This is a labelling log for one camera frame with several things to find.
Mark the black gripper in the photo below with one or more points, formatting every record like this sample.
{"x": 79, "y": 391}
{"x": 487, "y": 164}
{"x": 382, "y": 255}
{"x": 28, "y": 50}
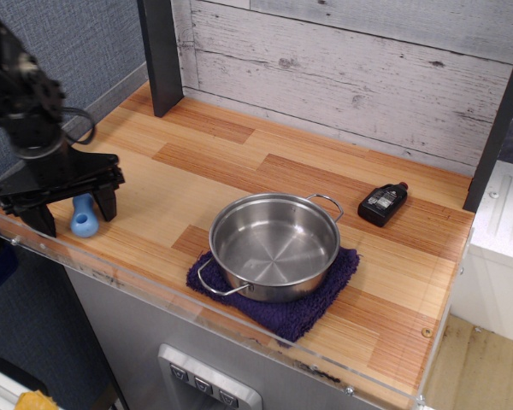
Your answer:
{"x": 63, "y": 174}

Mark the blue grey ice cream scoop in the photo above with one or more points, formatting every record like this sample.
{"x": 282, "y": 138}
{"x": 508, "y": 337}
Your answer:
{"x": 84, "y": 222}

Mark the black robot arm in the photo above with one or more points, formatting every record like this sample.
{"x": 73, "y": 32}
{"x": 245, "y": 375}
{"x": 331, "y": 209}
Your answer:
{"x": 31, "y": 111}

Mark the stainless steel pot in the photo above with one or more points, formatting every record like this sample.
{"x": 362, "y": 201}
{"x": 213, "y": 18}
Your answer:
{"x": 272, "y": 247}

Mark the clear acrylic guard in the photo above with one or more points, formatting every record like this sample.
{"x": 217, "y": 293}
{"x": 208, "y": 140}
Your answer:
{"x": 372, "y": 349}

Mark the yellow object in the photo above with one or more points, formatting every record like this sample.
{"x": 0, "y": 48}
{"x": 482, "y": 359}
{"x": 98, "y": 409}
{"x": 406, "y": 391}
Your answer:
{"x": 35, "y": 400}

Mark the silver dispenser panel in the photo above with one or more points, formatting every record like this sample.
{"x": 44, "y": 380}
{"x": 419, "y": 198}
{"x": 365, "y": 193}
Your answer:
{"x": 196, "y": 385}

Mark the purple towel cloth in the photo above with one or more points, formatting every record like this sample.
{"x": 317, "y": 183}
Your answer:
{"x": 287, "y": 320}

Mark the small black bottle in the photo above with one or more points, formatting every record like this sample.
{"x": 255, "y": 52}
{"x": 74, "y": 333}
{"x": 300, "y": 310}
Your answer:
{"x": 382, "y": 203}

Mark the white side cabinet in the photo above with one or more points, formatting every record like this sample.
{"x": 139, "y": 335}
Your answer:
{"x": 483, "y": 292}

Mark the dark grey left post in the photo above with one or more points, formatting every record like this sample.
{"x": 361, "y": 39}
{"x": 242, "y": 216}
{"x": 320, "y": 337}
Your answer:
{"x": 161, "y": 54}

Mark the dark grey post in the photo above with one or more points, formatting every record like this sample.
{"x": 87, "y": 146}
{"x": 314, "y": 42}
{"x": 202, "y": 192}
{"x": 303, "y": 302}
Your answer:
{"x": 161, "y": 54}
{"x": 492, "y": 149}

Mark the dark grey right post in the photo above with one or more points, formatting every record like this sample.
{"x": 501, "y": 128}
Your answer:
{"x": 492, "y": 149}

